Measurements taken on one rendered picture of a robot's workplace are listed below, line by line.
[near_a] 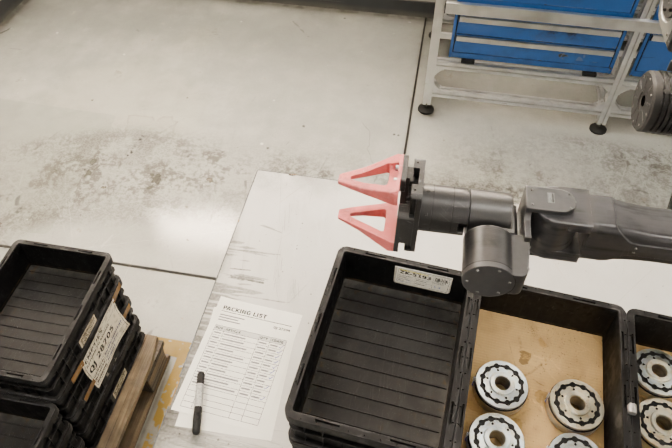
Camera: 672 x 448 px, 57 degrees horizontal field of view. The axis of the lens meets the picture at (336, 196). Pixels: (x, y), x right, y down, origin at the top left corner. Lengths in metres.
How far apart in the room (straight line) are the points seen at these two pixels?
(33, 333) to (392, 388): 1.05
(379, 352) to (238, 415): 0.34
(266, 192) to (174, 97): 1.61
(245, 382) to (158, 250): 1.26
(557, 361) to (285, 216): 0.79
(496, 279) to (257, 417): 0.84
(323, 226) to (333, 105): 1.54
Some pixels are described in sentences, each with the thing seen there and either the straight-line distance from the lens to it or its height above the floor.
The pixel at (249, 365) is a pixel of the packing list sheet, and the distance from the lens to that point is 1.49.
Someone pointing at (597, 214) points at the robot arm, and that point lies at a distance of 0.76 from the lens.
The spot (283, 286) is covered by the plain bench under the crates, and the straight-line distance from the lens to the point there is 1.59.
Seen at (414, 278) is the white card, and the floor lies 0.89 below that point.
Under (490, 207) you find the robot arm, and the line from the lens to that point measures 0.74.
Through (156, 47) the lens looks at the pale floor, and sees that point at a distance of 3.71.
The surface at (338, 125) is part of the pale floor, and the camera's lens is 3.06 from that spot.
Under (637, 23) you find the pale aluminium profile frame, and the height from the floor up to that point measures 0.60.
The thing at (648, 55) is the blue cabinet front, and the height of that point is 0.44.
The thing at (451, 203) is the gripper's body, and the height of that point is 1.47.
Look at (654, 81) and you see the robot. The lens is 1.94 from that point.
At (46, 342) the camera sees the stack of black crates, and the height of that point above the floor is 0.49.
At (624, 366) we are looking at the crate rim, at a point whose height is 0.93.
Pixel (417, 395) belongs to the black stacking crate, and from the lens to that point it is 1.31.
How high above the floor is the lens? 2.01
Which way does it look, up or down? 48 degrees down
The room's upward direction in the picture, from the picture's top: straight up
